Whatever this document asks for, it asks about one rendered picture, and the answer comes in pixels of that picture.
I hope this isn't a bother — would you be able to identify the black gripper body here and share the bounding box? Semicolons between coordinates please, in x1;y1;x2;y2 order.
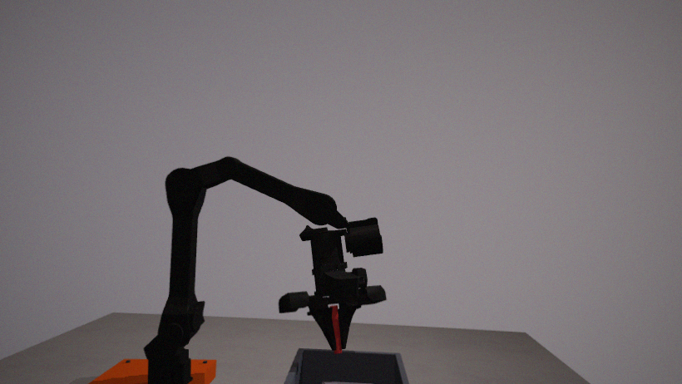
279;257;386;313

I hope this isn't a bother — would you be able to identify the red peg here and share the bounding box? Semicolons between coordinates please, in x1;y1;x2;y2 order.
330;305;342;353

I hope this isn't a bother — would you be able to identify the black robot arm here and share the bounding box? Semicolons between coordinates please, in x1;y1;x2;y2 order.
143;156;383;384

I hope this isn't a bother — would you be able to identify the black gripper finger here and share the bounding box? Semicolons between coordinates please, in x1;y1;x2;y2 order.
307;307;336;351
338;304;362;349

